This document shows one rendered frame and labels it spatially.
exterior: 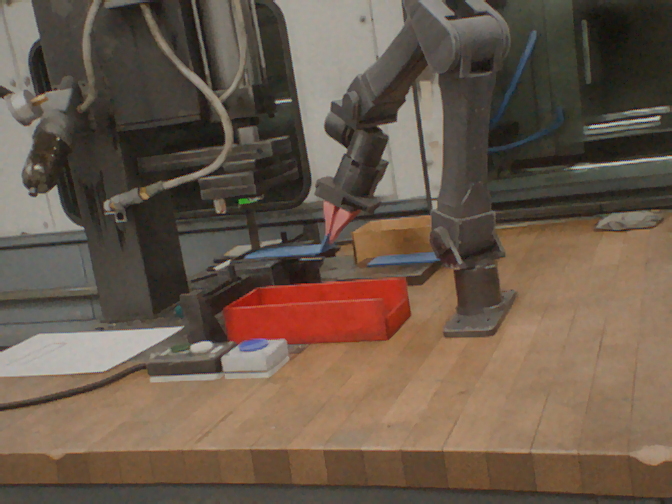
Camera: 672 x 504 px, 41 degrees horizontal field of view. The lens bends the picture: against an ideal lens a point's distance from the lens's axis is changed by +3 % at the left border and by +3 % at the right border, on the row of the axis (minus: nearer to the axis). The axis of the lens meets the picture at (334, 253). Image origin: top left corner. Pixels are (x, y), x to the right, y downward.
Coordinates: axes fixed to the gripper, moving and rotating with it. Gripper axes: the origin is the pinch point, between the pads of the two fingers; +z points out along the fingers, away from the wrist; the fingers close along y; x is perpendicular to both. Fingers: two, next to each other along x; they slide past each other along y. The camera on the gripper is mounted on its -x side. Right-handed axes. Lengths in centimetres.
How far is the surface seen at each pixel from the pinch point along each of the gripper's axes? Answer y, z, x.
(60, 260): 88, 63, -71
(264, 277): 6.0, 8.5, 7.7
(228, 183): 17.0, -3.6, 8.8
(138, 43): 40.9, -17.2, 5.4
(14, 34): 120, 9, -71
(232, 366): -3.5, 10.0, 37.1
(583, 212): -35, -13, -55
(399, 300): -16.8, -0.1, 12.7
